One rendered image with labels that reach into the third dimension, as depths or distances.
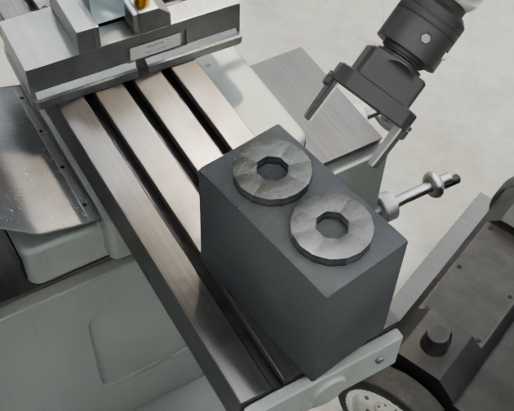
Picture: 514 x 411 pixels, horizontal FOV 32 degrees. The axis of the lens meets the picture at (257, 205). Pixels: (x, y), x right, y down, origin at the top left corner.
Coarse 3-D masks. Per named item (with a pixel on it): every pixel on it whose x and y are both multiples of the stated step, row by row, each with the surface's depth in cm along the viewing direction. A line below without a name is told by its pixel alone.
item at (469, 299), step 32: (512, 192) 166; (480, 224) 163; (512, 224) 159; (480, 256) 157; (512, 256) 158; (448, 288) 153; (480, 288) 153; (512, 288) 153; (416, 320) 147; (448, 320) 146; (480, 320) 149; (512, 320) 151; (416, 352) 143; (448, 352) 143; (480, 352) 146; (512, 352) 148; (448, 384) 141; (480, 384) 144; (512, 384) 144
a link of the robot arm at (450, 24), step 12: (408, 0) 110; (420, 0) 108; (432, 0) 108; (444, 0) 109; (456, 0) 109; (468, 0) 109; (480, 0) 109; (420, 12) 108; (432, 12) 108; (444, 12) 108; (456, 12) 109; (432, 24) 108; (444, 24) 108; (456, 24) 109; (456, 36) 110
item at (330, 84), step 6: (324, 78) 113; (330, 78) 112; (330, 84) 111; (336, 84) 111; (324, 90) 112; (330, 90) 111; (318, 96) 113; (324, 96) 111; (312, 102) 114; (318, 102) 112; (324, 102) 112; (312, 108) 112; (318, 108) 112; (306, 114) 113; (312, 114) 112
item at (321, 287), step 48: (288, 144) 101; (240, 192) 98; (288, 192) 97; (336, 192) 99; (240, 240) 101; (288, 240) 94; (336, 240) 93; (384, 240) 95; (240, 288) 108; (288, 288) 96; (336, 288) 91; (384, 288) 100; (288, 336) 103; (336, 336) 99
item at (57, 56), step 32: (64, 0) 130; (192, 0) 137; (224, 0) 137; (32, 32) 131; (64, 32) 132; (96, 32) 127; (128, 32) 132; (160, 32) 133; (192, 32) 136; (224, 32) 140; (32, 64) 127; (64, 64) 129; (96, 64) 132; (128, 64) 135; (160, 64) 136; (32, 96) 130; (64, 96) 131
